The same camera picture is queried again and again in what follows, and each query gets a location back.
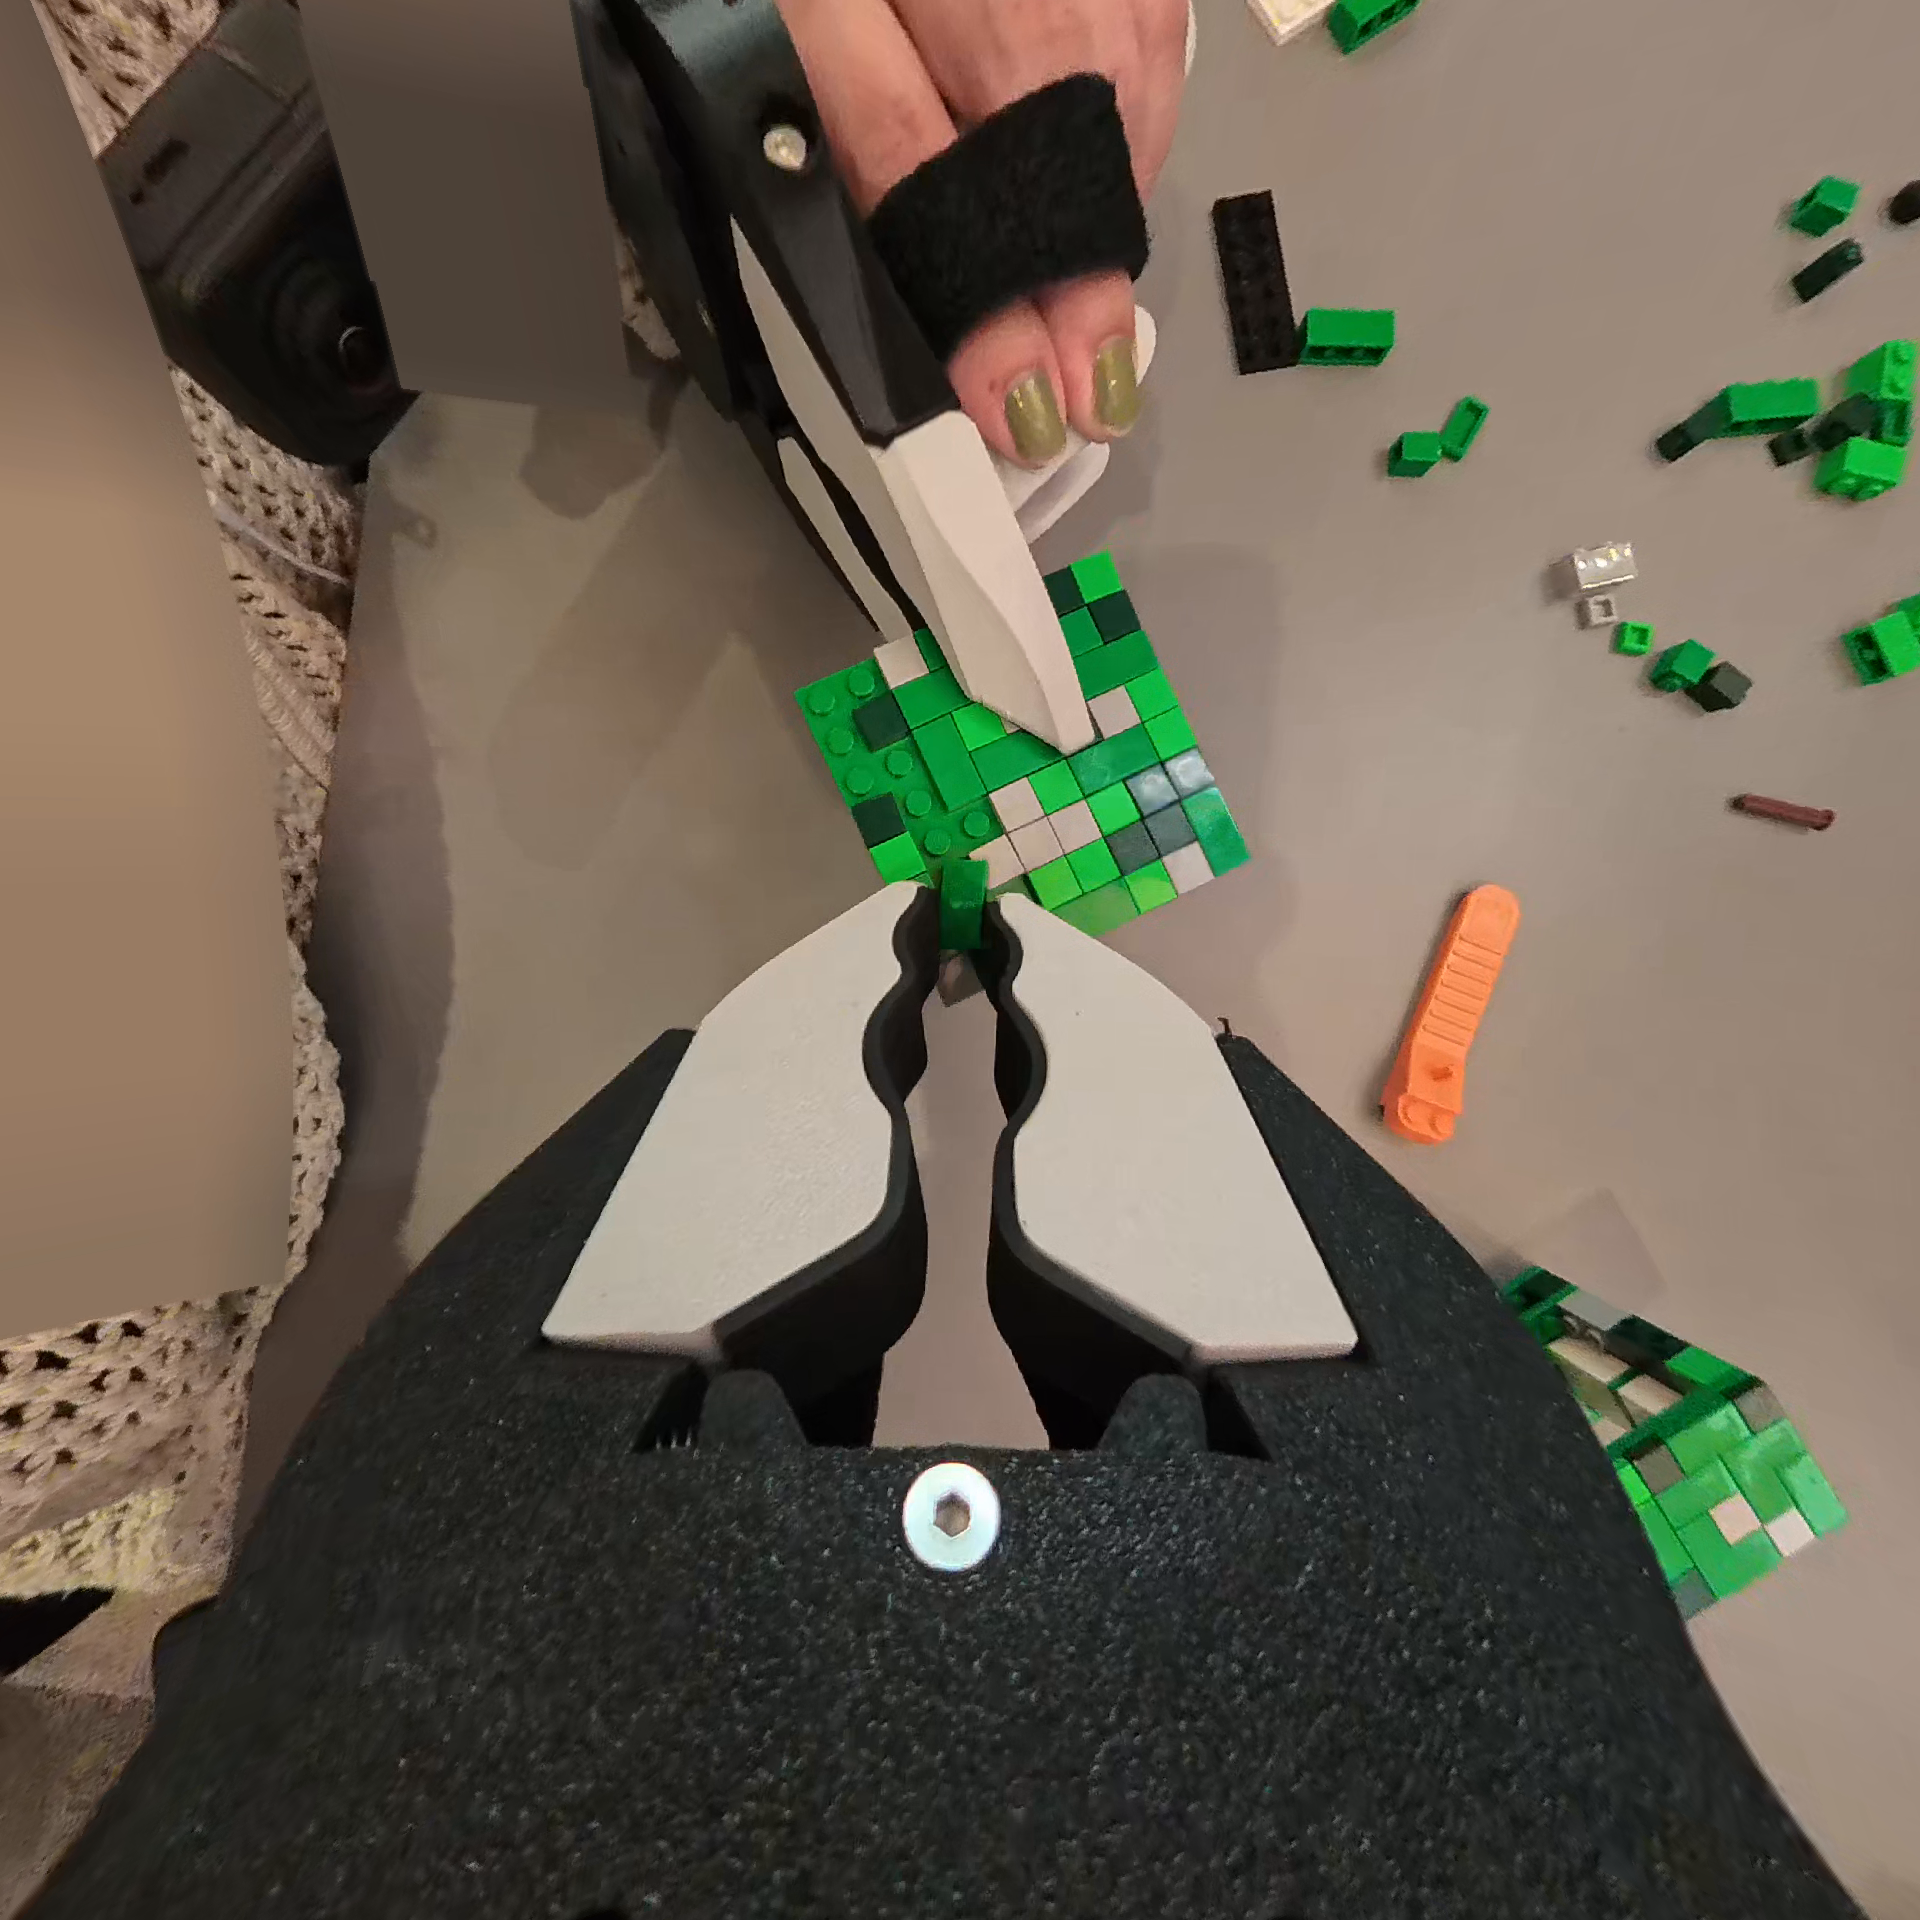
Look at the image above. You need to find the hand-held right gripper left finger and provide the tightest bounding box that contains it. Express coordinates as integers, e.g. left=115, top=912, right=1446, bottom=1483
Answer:
left=539, top=880, right=937, bottom=1447

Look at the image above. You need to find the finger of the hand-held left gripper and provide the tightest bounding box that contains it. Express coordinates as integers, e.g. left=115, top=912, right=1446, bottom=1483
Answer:
left=874, top=408, right=1100, bottom=757
left=731, top=217, right=962, bottom=696

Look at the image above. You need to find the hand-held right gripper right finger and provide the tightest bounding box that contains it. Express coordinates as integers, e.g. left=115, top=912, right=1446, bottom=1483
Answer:
left=981, top=892, right=1362, bottom=1452

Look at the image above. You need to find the green lego mosaic plate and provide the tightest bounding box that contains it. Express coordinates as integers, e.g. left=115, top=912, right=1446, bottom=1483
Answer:
left=793, top=552, right=1254, bottom=942

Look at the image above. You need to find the orange lego brick separator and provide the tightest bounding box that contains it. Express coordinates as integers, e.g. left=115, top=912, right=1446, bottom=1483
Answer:
left=1379, top=882, right=1523, bottom=1149

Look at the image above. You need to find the black lego plate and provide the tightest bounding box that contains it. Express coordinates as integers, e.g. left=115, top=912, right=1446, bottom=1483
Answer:
left=1211, top=191, right=1300, bottom=379

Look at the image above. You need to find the green and grey lego assembly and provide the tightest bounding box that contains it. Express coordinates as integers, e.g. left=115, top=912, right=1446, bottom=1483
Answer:
left=1496, top=1265, right=1852, bottom=1622

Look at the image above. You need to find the pile of green lego pieces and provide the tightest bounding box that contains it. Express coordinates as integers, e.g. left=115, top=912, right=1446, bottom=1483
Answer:
left=1653, top=343, right=1920, bottom=506

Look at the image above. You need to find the person's left hand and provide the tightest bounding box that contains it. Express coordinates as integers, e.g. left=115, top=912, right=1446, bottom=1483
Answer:
left=779, top=0, right=1198, bottom=463

